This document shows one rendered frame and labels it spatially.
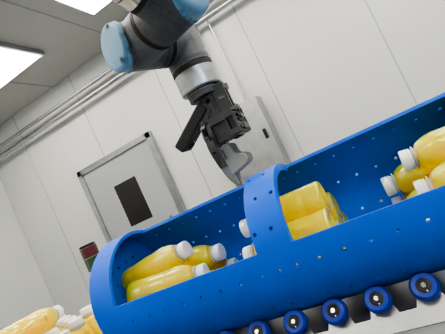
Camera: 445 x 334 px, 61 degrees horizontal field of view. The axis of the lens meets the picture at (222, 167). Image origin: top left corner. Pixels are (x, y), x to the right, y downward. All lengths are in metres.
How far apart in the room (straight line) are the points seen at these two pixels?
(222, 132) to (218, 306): 0.34
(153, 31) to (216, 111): 0.22
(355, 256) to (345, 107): 3.40
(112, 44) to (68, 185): 4.86
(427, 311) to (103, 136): 4.67
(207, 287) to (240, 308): 0.07
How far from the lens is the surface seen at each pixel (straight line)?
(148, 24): 0.68
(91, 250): 1.53
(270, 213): 0.66
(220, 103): 0.79
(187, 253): 0.87
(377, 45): 4.06
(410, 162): 0.73
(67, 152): 5.49
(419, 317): 0.71
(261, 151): 3.92
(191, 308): 0.77
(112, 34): 0.74
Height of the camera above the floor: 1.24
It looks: 3 degrees up
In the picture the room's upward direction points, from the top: 25 degrees counter-clockwise
